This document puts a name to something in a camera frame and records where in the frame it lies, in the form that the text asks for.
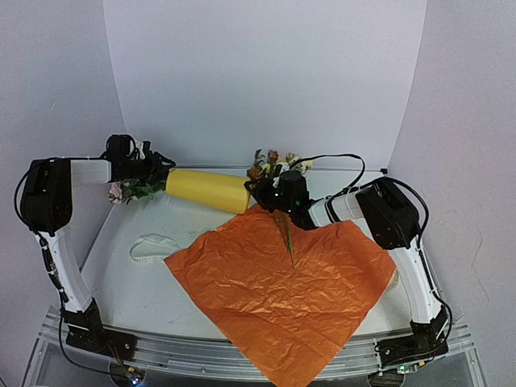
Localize cream printed ribbon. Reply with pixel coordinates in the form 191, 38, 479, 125
129, 234, 181, 264

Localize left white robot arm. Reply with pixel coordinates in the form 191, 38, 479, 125
14, 135, 176, 360

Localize white and pink flowers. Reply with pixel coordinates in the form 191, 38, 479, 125
107, 178, 166, 204

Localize orange yellow wrapping paper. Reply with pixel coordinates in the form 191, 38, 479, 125
163, 203, 402, 387

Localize loose bouquet flower stems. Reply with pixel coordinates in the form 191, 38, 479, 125
244, 149, 315, 267

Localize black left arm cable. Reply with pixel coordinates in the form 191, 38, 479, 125
13, 159, 57, 235

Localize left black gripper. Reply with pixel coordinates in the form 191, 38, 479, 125
125, 149, 179, 186

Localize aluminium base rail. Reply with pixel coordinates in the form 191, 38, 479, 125
23, 309, 486, 386

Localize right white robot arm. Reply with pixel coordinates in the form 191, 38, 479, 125
244, 171, 453, 369

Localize yellow ceramic vase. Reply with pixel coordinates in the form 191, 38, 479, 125
165, 169, 250, 214

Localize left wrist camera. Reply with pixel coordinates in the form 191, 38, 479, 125
130, 140, 151, 160

